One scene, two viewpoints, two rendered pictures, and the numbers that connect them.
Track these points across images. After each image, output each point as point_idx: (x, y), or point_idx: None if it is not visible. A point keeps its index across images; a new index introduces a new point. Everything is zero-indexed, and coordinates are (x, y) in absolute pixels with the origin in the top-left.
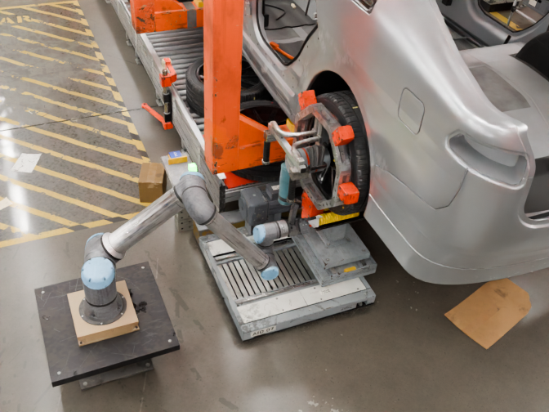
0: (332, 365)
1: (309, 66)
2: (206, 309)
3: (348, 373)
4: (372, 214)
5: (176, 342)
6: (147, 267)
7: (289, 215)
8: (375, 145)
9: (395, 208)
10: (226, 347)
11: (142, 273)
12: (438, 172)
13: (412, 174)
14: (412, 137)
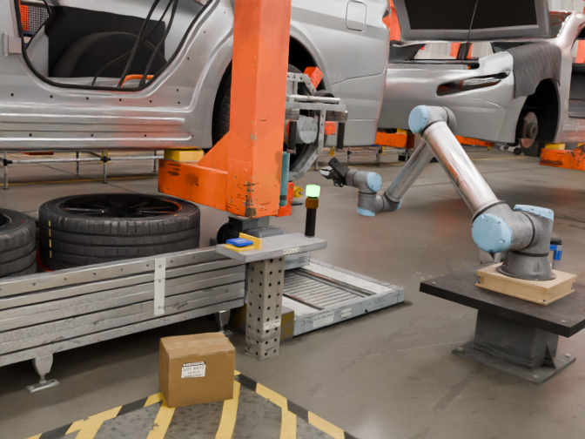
0: (379, 274)
1: (223, 50)
2: (387, 321)
3: (379, 270)
4: (336, 131)
5: (490, 261)
6: (430, 280)
7: (339, 170)
8: (329, 68)
9: (354, 104)
10: (419, 307)
11: (441, 281)
12: (381, 45)
13: (365, 63)
14: (359, 35)
